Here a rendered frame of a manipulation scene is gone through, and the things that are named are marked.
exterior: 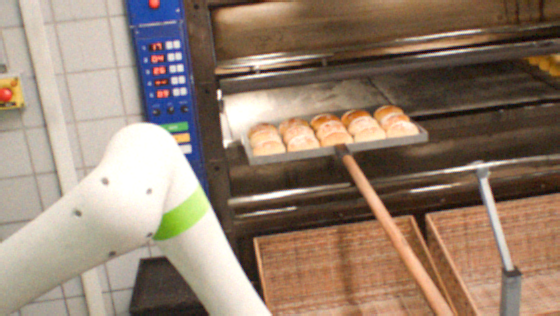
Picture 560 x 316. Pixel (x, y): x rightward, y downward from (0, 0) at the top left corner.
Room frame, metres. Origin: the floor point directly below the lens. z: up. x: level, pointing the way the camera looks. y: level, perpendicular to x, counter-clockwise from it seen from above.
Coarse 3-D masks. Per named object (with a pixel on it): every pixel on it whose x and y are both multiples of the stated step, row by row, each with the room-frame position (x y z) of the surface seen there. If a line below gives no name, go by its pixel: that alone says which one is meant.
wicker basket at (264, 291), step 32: (352, 224) 2.10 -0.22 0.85; (416, 224) 2.09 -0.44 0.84; (256, 256) 2.00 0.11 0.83; (288, 256) 2.06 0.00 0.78; (320, 256) 2.07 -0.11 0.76; (352, 256) 2.08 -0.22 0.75; (384, 256) 2.08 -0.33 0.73; (416, 256) 2.07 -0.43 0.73; (288, 288) 2.03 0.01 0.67; (320, 288) 2.04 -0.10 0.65; (352, 288) 2.05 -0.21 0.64; (416, 288) 2.06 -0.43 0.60
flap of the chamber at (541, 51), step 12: (540, 48) 2.06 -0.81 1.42; (552, 48) 2.06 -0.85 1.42; (444, 60) 2.02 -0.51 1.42; (456, 60) 2.03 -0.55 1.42; (468, 60) 2.03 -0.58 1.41; (480, 60) 2.03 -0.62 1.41; (492, 60) 2.04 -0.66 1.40; (504, 60) 2.04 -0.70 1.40; (336, 72) 1.99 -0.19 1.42; (348, 72) 1.99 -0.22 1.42; (360, 72) 1.99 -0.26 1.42; (372, 72) 2.00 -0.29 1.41; (384, 72) 2.00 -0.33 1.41; (396, 72) 2.00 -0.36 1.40; (240, 84) 1.96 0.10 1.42; (252, 84) 1.96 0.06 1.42; (264, 84) 1.96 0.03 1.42; (276, 84) 1.97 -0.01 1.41; (288, 84) 1.97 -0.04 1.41; (300, 84) 1.97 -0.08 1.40
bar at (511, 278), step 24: (456, 168) 1.80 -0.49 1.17; (480, 168) 1.79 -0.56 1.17; (504, 168) 1.81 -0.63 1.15; (288, 192) 1.74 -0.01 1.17; (312, 192) 1.74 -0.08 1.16; (336, 192) 1.75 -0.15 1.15; (504, 240) 1.66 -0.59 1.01; (504, 264) 1.62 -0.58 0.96; (504, 288) 1.59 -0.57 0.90; (504, 312) 1.58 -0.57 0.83
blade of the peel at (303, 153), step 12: (360, 108) 2.33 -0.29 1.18; (372, 108) 2.32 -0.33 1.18; (264, 120) 2.29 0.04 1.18; (276, 120) 2.28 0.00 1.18; (240, 132) 2.19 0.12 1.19; (420, 132) 2.05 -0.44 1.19; (348, 144) 1.97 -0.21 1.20; (360, 144) 1.97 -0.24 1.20; (372, 144) 1.97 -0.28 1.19; (384, 144) 1.98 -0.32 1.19; (396, 144) 1.98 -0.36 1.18; (252, 156) 1.93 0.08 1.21; (264, 156) 1.93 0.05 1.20; (276, 156) 1.94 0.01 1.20; (288, 156) 1.94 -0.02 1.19; (300, 156) 1.95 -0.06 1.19; (312, 156) 1.95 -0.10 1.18
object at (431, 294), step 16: (352, 160) 1.83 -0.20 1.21; (352, 176) 1.75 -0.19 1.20; (368, 192) 1.62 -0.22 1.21; (384, 208) 1.54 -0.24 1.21; (384, 224) 1.46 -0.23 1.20; (400, 240) 1.37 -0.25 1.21; (400, 256) 1.33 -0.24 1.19; (416, 272) 1.24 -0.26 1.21; (432, 288) 1.18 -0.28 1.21; (432, 304) 1.14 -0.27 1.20
